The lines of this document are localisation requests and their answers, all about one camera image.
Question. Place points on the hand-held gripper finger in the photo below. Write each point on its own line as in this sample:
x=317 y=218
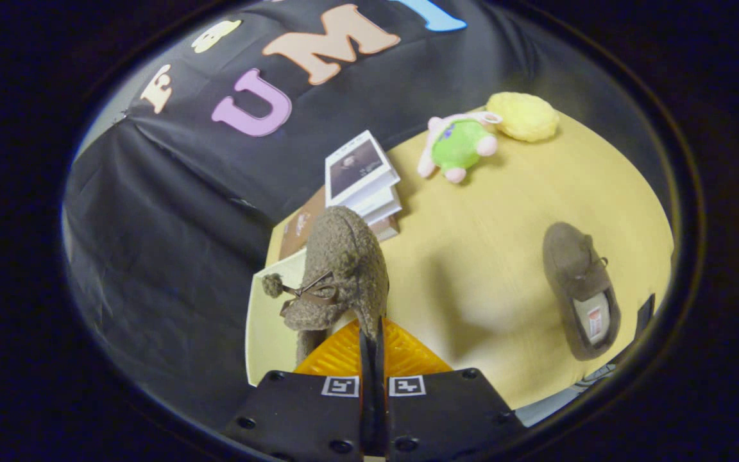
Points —
x=367 y=417
x=381 y=417

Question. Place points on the beige fabric storage box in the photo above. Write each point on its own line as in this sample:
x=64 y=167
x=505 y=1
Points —
x=270 y=346

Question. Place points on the brown fuzzy shoe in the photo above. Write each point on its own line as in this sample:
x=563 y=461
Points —
x=568 y=256
x=344 y=256

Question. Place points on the brown book under stack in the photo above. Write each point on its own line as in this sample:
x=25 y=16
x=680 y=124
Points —
x=387 y=229

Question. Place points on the brown hardcover book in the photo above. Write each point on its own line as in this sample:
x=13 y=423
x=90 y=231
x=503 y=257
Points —
x=299 y=228

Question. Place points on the plain white book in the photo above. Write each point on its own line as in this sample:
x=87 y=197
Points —
x=383 y=208

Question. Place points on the white book with portrait cover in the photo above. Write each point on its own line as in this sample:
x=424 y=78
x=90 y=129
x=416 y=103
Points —
x=356 y=167

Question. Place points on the black backdrop cloth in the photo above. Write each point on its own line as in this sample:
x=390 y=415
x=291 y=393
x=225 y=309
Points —
x=164 y=224

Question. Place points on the green and pink plush toy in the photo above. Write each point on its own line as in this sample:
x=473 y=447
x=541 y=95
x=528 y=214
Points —
x=459 y=144

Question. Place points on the yellow fluffy plush toy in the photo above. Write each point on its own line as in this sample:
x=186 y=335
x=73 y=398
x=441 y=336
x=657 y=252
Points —
x=523 y=115

